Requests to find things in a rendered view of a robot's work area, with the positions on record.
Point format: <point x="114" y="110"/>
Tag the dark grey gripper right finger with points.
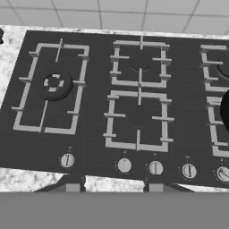
<point x="155" y="185"/>

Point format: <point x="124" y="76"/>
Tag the black gas hob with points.
<point x="95" y="89"/>

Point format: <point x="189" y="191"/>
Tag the small black object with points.
<point x="1" y="36"/>

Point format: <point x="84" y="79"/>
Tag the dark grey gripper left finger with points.
<point x="73" y="185"/>

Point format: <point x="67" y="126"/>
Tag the black pot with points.
<point x="225" y="111"/>

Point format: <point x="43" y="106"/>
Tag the silver hob knob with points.
<point x="67" y="160"/>
<point x="124" y="165"/>
<point x="223" y="174"/>
<point x="189" y="171"/>
<point x="156" y="167"/>

